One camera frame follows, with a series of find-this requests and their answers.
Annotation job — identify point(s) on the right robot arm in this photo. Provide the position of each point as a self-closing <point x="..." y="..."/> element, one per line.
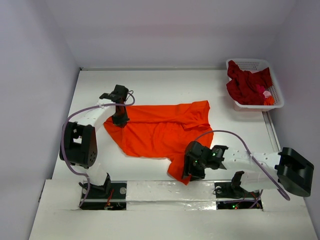
<point x="287" y="169"/>

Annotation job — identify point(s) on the white plastic basket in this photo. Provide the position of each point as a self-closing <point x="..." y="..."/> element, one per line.
<point x="255" y="65"/>

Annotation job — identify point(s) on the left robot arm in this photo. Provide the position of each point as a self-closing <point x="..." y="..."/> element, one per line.
<point x="78" y="146"/>

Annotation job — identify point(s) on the orange t shirt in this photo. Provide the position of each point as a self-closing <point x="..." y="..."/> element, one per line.
<point x="163" y="131"/>

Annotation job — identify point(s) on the pink garment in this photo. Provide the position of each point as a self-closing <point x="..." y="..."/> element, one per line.
<point x="262" y="91"/>

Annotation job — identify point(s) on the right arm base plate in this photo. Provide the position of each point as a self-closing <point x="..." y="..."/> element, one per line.
<point x="236" y="198"/>

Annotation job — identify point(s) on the small orange garment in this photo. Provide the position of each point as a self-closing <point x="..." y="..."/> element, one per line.
<point x="269" y="101"/>

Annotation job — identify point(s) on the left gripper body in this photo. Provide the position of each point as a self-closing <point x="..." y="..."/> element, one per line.
<point x="120" y="117"/>

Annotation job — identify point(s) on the dark red t shirt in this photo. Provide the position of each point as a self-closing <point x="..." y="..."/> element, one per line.
<point x="242" y="87"/>

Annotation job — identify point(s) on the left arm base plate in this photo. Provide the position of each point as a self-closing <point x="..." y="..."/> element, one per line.
<point x="111" y="200"/>

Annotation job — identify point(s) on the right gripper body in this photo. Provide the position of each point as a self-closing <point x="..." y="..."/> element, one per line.
<point x="189" y="168"/>

